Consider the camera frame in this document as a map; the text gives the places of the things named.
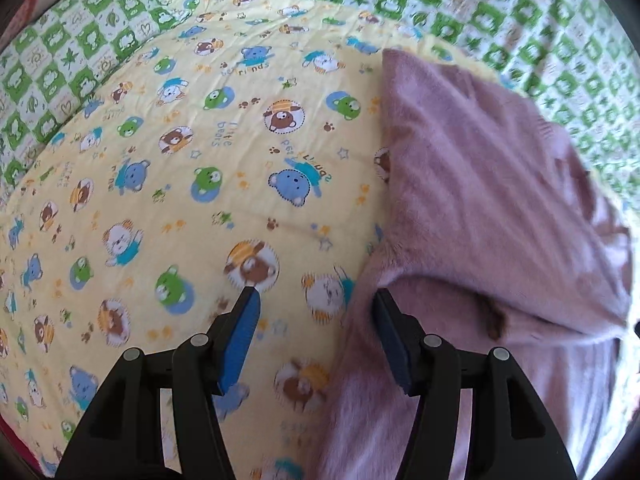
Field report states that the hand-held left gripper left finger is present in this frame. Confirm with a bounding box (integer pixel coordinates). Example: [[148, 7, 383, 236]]
[[55, 285, 263, 480]]

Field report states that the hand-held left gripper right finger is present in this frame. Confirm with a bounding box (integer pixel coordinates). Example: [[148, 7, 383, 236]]
[[372, 287, 566, 480]]

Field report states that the purple knitted sweater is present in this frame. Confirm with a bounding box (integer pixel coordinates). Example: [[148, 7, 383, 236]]
[[305, 47, 633, 480]]

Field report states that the yellow bear print quilt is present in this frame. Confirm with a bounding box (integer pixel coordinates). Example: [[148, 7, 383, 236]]
[[0, 0, 633, 480]]

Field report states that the red cloth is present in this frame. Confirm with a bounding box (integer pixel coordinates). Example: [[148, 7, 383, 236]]
[[0, 420, 43, 468]]

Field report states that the green checked pillow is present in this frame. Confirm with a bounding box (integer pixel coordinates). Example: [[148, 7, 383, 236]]
[[0, 0, 173, 186]]

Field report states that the green checked quilt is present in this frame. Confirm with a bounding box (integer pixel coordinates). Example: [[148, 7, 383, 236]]
[[135, 0, 640, 201]]

